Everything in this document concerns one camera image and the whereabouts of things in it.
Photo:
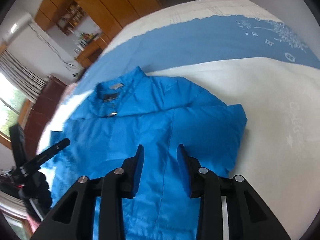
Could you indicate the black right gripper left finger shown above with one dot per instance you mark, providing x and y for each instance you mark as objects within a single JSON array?
[{"x": 132, "y": 174}]

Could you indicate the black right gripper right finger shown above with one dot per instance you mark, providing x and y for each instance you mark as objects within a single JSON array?
[{"x": 188, "y": 167}]

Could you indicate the blue puffer jacket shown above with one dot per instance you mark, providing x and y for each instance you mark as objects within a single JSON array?
[{"x": 159, "y": 113}]

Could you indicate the dark red wooden headboard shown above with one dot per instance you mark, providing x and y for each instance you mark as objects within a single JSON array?
[{"x": 40, "y": 114}]

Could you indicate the white and blue bed blanket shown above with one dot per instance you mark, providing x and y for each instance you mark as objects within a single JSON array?
[{"x": 244, "y": 56}]

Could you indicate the wooden desk with items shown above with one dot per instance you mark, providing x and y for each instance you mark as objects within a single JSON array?
[{"x": 92, "y": 45}]

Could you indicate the window with striped curtain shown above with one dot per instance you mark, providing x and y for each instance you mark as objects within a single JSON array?
[{"x": 18, "y": 84}]

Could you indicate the white air conditioner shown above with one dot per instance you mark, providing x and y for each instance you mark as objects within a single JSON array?
[{"x": 17, "y": 27}]

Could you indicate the black camera on mount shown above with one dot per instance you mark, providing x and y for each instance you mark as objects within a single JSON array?
[{"x": 24, "y": 180}]

